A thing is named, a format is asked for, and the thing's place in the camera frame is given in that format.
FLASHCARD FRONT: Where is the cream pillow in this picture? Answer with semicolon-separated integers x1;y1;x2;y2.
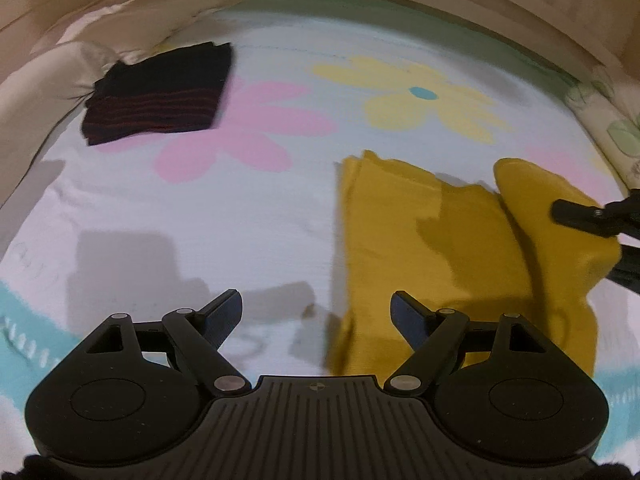
1;0;245;200

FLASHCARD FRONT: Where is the mustard yellow knit sweater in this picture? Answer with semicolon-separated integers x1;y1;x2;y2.
329;151;620;379

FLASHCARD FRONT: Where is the folded dark striped garment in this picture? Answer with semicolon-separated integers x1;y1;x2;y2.
81;41;234;145

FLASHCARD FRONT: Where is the folded floral quilt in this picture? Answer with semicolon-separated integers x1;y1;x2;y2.
564;65;639;188

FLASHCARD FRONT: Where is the floral bed sheet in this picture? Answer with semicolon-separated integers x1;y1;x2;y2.
1;0;626;470

